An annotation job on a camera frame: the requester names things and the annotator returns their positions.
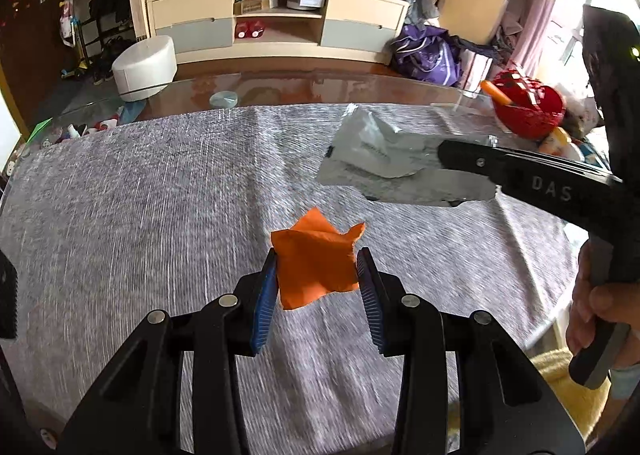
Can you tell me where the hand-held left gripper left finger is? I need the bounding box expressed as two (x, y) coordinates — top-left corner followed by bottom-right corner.
(55, 247), (280, 455)

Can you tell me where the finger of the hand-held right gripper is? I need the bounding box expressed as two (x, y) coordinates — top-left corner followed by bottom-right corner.
(437, 138), (503, 181)

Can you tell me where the grey table cloth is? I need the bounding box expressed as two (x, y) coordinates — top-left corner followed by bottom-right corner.
(0, 102), (581, 455)

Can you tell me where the orange stick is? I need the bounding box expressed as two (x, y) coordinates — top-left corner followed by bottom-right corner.
(480, 80), (514, 107)

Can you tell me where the red plastic basket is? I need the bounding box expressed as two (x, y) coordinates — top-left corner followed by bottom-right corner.
(491, 69), (567, 139)

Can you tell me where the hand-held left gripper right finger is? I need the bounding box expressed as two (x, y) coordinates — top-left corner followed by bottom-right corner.
(356, 246), (587, 455)

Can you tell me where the dark wooden door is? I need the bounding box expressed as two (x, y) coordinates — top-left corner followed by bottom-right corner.
(0, 0), (68, 131)

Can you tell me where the orange cloth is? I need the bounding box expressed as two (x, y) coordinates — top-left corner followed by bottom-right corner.
(270, 208), (367, 312)

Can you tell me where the purple bag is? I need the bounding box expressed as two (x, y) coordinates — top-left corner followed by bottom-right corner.
(391, 24), (464, 87)

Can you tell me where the white cloth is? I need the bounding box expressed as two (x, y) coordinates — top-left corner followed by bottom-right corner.
(317, 104), (499, 209)

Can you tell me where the pink curtain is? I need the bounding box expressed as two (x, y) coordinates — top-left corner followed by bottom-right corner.
(500, 0), (575, 82)

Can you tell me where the white round stool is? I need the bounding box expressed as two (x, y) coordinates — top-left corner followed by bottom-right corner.
(111, 35), (179, 102)

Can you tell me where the beige media cabinet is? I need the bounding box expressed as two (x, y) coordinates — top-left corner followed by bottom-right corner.
(145, 0), (408, 67)

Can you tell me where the yellow blanket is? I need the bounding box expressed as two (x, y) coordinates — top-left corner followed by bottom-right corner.
(529, 349), (612, 442)

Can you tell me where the person's right hand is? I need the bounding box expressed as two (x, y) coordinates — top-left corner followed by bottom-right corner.
(566, 240), (634, 358)

